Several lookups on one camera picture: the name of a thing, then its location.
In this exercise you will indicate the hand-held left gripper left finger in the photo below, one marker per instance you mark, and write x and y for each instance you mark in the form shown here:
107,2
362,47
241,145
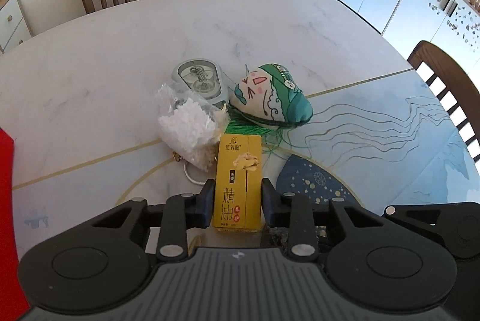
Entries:
208,202

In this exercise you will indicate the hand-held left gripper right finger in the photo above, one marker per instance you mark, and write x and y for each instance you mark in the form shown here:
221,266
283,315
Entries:
269,204

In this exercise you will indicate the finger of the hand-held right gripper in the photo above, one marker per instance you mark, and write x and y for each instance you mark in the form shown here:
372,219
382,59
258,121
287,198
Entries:
416,217

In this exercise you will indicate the yellow carton box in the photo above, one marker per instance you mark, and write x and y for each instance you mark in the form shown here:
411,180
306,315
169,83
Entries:
238,171

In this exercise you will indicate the clear bag of white pieces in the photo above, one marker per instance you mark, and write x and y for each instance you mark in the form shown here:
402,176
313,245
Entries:
187,125

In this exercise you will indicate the green tassel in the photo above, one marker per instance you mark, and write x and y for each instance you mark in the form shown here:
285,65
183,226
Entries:
247,127

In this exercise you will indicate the green embroidered face pouch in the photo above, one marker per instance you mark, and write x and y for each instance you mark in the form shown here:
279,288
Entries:
270,95

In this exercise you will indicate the grey-green oval case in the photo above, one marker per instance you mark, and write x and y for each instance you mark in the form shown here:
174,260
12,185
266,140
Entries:
197,79

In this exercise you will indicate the red cardboard box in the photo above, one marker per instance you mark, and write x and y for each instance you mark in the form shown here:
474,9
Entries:
7,216

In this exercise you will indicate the dark wooden chair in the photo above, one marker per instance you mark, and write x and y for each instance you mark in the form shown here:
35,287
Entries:
450,80

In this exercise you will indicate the white sideboard with wooden top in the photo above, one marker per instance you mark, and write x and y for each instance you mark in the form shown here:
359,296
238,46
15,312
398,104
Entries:
11,20

